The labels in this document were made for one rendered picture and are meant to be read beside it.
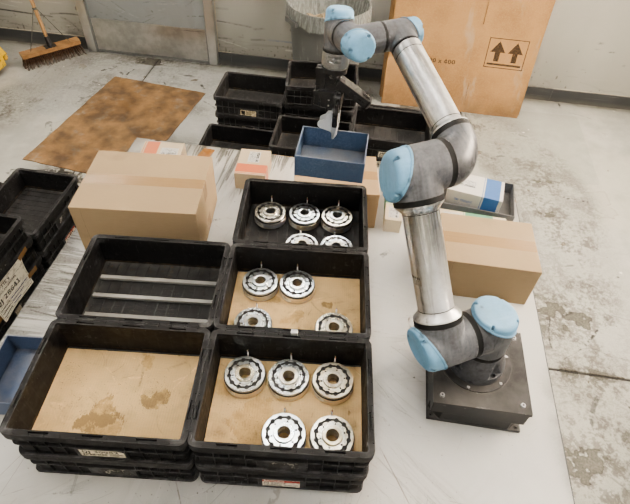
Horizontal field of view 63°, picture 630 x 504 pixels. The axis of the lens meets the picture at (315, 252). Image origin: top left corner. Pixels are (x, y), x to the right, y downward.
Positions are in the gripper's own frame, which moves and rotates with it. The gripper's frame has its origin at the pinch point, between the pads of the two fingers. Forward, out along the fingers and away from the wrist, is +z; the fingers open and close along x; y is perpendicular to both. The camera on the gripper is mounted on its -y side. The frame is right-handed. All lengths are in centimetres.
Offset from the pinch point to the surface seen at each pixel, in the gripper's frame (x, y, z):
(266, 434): 78, 1, 38
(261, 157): -34, 32, 30
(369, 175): -20.6, -11.7, 23.8
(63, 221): -24, 120, 72
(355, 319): 40, -15, 36
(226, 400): 71, 13, 40
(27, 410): 85, 55, 37
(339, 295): 32.6, -9.2, 34.6
